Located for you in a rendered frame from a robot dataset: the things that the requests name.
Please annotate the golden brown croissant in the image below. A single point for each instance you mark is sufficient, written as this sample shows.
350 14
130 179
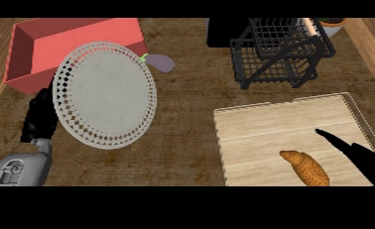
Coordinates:
306 169

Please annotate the white round perforated placemat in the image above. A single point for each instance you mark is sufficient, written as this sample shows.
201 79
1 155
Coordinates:
105 95

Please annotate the black appliance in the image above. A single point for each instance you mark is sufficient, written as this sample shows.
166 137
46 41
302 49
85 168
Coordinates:
222 33

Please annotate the pale wooden tray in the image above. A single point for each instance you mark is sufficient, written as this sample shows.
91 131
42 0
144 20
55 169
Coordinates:
293 140

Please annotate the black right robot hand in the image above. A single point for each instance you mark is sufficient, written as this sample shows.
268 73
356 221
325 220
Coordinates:
353 155

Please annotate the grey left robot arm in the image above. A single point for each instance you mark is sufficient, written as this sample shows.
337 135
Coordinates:
27 167

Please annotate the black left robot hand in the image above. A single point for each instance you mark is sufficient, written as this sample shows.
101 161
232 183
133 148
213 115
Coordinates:
40 117

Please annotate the potted plant in white pot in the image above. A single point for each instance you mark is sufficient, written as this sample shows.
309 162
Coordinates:
334 24

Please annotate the red open box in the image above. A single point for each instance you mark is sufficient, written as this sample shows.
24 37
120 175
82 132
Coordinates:
58 46

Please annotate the purple eggplant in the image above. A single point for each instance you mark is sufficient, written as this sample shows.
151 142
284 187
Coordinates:
161 62

